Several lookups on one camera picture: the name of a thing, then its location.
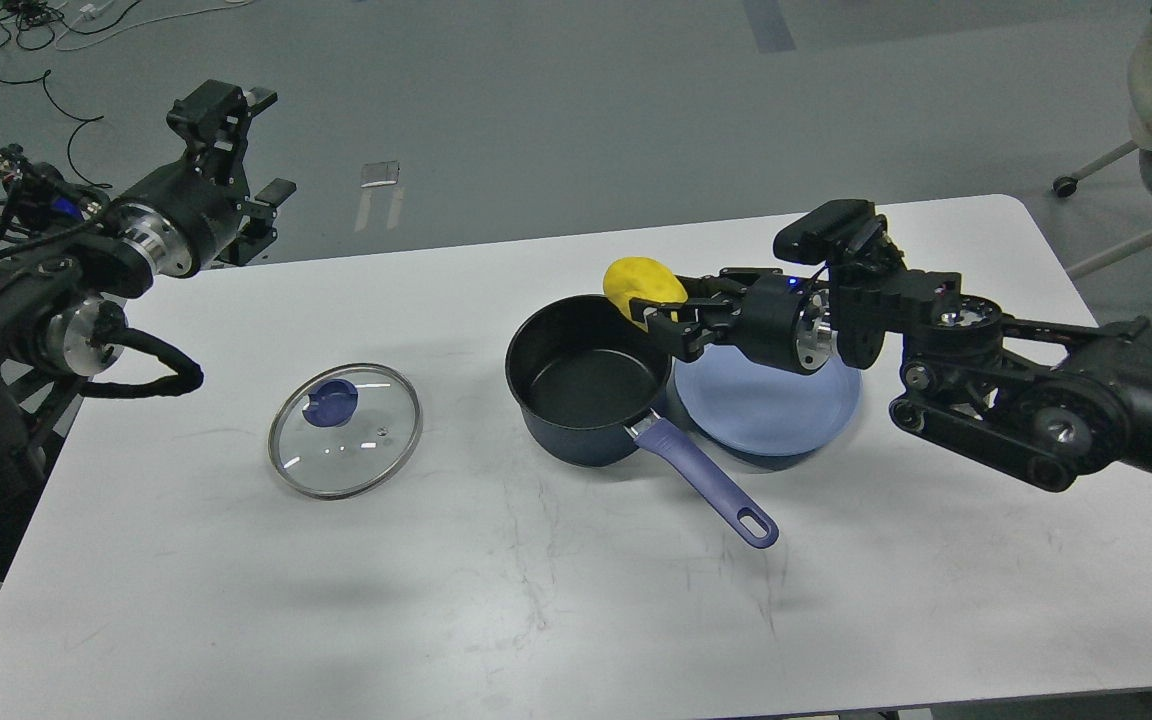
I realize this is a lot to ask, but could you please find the white floor cable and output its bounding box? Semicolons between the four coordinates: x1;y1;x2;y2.
54;0;257;53

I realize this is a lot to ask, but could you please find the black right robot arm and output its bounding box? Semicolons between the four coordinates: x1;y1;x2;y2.
602;199;1152;492

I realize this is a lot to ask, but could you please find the glass lid purple knob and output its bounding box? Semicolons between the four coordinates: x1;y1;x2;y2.
268;363;424;501

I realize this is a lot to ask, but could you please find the small clear floor card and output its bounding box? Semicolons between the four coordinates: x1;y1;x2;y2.
358;160;401;190

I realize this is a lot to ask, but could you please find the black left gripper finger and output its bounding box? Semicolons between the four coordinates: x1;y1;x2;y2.
166;81;278;185
227;179;298;266

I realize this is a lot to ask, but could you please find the black floor cable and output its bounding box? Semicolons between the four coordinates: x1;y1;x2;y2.
0;0;142;191

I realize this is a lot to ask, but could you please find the blue round plate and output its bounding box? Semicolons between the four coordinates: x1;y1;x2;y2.
673;346;861;457

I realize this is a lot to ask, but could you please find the dark blue saucepan purple handle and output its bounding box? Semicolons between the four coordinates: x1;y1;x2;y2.
505;293;780;550

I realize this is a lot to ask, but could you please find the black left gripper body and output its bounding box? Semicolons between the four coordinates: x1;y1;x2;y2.
108;160;247;278

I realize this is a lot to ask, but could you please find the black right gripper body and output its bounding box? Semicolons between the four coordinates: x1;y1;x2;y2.
728;272;835;376

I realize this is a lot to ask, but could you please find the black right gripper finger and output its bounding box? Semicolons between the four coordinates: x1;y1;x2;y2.
628;300;737;363
681;266;767;301

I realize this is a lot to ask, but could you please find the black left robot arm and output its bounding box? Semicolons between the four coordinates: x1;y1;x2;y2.
0;79;296;532

